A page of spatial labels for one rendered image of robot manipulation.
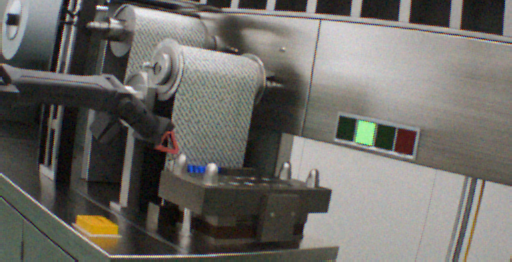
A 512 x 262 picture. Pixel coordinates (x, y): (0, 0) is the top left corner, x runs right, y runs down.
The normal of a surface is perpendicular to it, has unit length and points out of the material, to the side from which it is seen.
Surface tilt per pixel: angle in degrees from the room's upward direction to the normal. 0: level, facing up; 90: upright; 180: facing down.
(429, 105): 90
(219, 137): 90
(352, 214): 90
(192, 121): 90
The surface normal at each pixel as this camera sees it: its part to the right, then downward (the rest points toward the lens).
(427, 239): -0.72, -0.09
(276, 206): 0.67, 0.15
